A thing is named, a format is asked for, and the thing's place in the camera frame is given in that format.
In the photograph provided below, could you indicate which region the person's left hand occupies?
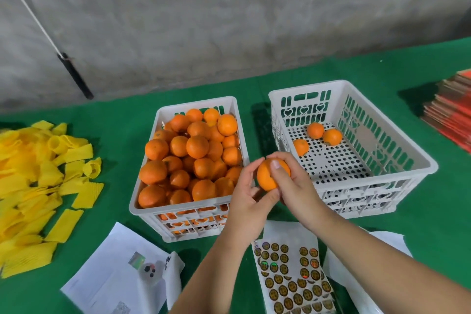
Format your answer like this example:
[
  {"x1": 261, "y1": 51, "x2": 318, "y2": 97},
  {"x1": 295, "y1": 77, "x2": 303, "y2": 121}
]
[{"x1": 222, "y1": 157, "x2": 281, "y2": 250}]

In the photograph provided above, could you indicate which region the single orange fruit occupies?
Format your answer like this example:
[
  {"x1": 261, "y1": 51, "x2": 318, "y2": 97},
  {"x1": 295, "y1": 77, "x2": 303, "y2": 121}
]
[{"x1": 256, "y1": 158, "x2": 291, "y2": 192}]

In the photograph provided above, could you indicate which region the pile of yellow foam nets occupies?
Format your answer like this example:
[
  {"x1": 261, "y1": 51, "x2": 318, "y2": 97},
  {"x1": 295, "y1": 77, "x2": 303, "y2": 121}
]
[{"x1": 0, "y1": 120, "x2": 105, "y2": 280}]

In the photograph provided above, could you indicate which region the white plastic crate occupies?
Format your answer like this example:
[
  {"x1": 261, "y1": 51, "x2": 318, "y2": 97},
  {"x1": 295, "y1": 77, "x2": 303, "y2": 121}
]
[
  {"x1": 268, "y1": 80, "x2": 439, "y2": 220},
  {"x1": 129, "y1": 96, "x2": 251, "y2": 244}
]

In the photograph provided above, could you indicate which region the person's right forearm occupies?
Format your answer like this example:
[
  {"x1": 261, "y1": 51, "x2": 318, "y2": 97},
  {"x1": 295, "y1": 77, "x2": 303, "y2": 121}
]
[{"x1": 308, "y1": 209, "x2": 471, "y2": 314}]

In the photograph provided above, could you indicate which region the green felt table cloth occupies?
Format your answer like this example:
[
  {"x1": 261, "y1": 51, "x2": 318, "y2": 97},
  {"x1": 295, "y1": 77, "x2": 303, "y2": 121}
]
[{"x1": 0, "y1": 37, "x2": 471, "y2": 314}]

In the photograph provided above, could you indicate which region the white sheet with black dots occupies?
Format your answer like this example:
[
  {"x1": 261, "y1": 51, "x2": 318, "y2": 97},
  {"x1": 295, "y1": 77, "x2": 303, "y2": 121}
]
[{"x1": 137, "y1": 250, "x2": 185, "y2": 311}]

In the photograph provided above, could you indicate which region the large white paper sheet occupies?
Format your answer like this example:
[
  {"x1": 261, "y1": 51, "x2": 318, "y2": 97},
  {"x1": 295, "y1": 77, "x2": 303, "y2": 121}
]
[{"x1": 60, "y1": 222, "x2": 170, "y2": 314}]

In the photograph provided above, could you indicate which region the stack of red cardboard boxes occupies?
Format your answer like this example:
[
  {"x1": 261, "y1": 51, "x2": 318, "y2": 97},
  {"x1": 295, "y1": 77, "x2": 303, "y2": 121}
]
[{"x1": 421, "y1": 69, "x2": 471, "y2": 153}]

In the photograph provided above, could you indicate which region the person's right hand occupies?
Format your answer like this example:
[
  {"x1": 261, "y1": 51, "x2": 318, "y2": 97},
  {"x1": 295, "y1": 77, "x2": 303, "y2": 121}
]
[{"x1": 265, "y1": 151, "x2": 330, "y2": 232}]

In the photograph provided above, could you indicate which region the pile of oranges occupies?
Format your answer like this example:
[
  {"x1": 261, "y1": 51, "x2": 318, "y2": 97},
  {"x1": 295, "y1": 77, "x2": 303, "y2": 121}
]
[{"x1": 138, "y1": 108, "x2": 243, "y2": 210}]

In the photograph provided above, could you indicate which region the white pole with black handle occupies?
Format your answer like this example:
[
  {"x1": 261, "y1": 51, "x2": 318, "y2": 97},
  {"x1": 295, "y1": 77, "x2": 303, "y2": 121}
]
[{"x1": 0, "y1": 0, "x2": 95, "y2": 100}]

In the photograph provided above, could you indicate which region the person's left forearm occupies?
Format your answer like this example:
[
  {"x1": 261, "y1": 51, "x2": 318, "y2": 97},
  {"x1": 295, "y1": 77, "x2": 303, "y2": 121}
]
[{"x1": 170, "y1": 222, "x2": 265, "y2": 314}]

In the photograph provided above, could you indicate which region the orange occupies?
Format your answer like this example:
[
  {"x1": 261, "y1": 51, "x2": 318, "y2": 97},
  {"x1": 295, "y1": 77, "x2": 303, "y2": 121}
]
[
  {"x1": 323, "y1": 129, "x2": 343, "y2": 146},
  {"x1": 293, "y1": 139, "x2": 310, "y2": 157},
  {"x1": 307, "y1": 122, "x2": 325, "y2": 140}
]

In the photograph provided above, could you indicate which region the sheet of round gold stickers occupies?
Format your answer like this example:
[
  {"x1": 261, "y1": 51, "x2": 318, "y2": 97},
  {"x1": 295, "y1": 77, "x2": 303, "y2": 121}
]
[{"x1": 252, "y1": 238, "x2": 338, "y2": 314}]

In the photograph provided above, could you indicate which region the white sticker backing paper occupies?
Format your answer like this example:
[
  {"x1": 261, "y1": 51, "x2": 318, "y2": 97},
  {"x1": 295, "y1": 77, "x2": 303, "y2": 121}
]
[
  {"x1": 258, "y1": 220, "x2": 320, "y2": 252},
  {"x1": 322, "y1": 228, "x2": 413, "y2": 314}
]

